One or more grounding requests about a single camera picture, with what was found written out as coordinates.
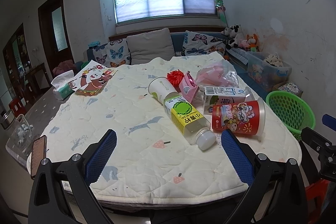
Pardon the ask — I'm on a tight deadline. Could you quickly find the pink snack packet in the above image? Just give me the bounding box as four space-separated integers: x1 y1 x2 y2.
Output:
179 71 199 103

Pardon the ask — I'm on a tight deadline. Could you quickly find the red cartoon paper cup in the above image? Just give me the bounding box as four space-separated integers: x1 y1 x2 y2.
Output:
211 98 265 136

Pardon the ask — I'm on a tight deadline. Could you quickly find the cow plush toy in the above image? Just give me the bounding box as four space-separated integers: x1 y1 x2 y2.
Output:
221 24 243 50

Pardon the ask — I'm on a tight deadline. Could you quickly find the tissue pack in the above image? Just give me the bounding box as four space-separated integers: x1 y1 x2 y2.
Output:
51 70 74 101

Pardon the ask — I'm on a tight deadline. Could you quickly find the white paper cup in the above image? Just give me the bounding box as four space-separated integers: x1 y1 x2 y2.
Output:
148 77 178 105

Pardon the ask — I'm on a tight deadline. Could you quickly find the right butterfly pillow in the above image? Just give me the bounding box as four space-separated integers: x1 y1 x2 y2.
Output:
181 31 226 56

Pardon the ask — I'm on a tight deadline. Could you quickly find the cardboard box with stickers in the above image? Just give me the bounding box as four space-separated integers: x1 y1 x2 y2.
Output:
272 81 303 97

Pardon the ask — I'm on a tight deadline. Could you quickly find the cartoon bear paper cutout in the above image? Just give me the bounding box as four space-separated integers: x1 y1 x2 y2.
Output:
68 60 117 96

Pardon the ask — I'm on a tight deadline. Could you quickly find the red spiky ball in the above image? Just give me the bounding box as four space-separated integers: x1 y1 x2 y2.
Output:
166 70 185 88

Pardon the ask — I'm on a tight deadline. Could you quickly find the yellow label plastic bottle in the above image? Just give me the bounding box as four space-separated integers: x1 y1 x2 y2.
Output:
164 96 216 151

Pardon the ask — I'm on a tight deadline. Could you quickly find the dark display cabinet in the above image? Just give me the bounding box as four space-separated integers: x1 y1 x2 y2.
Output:
2 24 34 103

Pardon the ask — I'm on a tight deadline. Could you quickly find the smartphone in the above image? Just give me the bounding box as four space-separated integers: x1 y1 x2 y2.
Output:
31 135 47 179

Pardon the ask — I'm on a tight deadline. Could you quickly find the blue sofa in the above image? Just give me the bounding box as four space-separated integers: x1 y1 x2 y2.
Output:
85 31 268 101

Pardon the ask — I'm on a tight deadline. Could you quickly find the red plastic stool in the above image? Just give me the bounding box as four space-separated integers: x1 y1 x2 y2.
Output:
305 179 329 223

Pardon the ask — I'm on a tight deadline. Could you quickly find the grey cushion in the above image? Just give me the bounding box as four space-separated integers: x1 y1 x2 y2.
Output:
126 28 175 65

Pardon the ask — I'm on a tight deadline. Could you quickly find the pinwheel toy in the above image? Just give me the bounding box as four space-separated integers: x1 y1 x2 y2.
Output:
215 0 227 26

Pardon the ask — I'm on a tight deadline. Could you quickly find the green plastic waste basket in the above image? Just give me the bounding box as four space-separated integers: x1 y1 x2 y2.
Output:
266 91 315 141

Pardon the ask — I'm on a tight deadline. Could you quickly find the clear acrylic box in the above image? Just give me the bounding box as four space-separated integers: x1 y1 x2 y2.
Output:
7 114 34 160

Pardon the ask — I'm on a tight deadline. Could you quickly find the clear plastic storage bin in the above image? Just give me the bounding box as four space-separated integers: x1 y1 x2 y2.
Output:
247 52 292 92

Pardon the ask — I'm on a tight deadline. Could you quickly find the clear pink plastic bag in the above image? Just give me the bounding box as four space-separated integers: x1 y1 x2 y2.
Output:
195 60 239 88

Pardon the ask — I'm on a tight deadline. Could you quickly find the white quilted table cover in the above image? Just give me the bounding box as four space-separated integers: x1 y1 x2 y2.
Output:
41 51 302 205

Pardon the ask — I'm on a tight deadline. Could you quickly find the dark wooden door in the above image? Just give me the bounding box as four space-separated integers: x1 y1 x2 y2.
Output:
38 0 74 71

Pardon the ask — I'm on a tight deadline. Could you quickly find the butterfly pillow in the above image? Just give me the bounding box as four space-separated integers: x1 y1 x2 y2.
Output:
93 39 131 68
181 31 226 56

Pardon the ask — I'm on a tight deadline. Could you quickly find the left butterfly pillow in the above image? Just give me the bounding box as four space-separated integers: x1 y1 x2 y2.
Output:
93 39 131 68

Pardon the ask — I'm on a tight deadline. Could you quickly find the orange fox plush toy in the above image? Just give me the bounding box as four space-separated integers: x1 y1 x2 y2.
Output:
246 34 259 52

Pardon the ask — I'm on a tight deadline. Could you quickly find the white milk carton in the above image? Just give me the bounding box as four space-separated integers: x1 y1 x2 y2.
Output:
203 86 246 115

